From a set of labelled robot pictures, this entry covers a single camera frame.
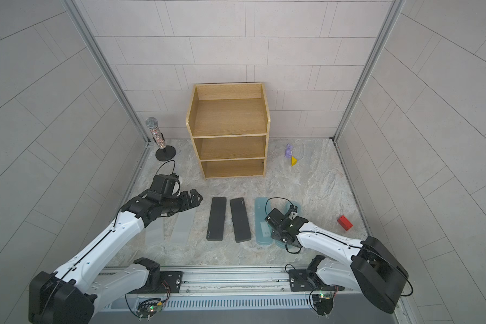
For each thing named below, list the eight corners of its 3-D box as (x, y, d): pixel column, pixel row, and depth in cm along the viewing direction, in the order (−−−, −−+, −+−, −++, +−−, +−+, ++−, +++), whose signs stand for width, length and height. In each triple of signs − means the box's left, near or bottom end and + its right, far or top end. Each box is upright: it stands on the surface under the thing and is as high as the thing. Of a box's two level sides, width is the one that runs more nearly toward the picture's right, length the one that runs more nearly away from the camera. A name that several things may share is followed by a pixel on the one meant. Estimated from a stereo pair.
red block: (347, 232, 85) (349, 230, 83) (336, 220, 88) (337, 218, 86) (351, 227, 86) (354, 225, 84) (340, 216, 89) (342, 214, 87)
